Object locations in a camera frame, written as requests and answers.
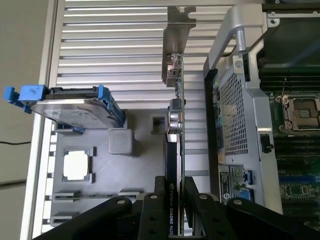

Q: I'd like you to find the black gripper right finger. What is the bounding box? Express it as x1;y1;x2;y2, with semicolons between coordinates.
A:
184;176;320;240

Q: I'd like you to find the grey parts rack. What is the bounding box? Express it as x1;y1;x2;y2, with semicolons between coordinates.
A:
43;108;210;227

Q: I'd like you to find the CPU socket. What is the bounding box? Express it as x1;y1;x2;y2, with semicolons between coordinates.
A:
281;96;320;132

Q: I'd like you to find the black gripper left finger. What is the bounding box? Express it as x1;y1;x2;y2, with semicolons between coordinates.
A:
32;176;167;240

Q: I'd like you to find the blue expansion slot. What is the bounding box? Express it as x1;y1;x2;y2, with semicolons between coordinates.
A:
278;176;320;185

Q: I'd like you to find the green graphics card black cooler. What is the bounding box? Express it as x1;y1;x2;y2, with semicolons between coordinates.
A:
161;6;198;237

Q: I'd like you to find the silver CPU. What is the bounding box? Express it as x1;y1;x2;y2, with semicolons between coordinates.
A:
62;149;91;182

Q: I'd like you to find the grey open PC case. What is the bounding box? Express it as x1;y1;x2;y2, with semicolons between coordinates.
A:
202;0;320;218

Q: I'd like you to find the hard disk blue carrier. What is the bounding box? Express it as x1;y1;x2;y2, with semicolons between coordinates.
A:
4;84;126;130

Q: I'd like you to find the green motherboard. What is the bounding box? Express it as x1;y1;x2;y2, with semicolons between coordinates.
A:
268;89;320;213

